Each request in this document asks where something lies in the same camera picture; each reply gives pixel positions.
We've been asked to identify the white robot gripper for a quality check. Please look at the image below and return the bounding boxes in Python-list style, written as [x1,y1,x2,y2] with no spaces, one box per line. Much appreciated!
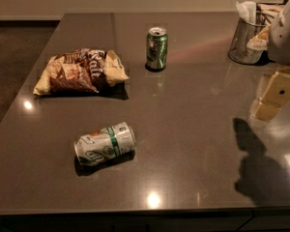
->
[253,0,290,122]

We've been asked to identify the white 7up can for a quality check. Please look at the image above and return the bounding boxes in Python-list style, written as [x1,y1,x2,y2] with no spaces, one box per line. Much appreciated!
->
[73,122,135,166]

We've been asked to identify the green soda can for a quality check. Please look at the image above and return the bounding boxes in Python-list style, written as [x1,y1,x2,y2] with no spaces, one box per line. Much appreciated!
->
[146,27,168,72]

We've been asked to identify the metal mesh cup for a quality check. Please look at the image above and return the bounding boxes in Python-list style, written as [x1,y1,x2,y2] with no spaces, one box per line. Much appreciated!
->
[228,18,267,65]

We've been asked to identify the basket of packets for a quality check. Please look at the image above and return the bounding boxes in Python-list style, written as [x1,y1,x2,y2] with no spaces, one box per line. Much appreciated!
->
[256,3,283,25]

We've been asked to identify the white napkins in cup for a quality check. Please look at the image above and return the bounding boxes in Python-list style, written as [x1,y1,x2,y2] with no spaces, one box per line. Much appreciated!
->
[236,1,256,24]

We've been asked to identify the brown chip bag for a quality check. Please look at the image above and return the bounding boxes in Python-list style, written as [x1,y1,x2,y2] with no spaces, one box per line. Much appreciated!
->
[33,48,129,96]

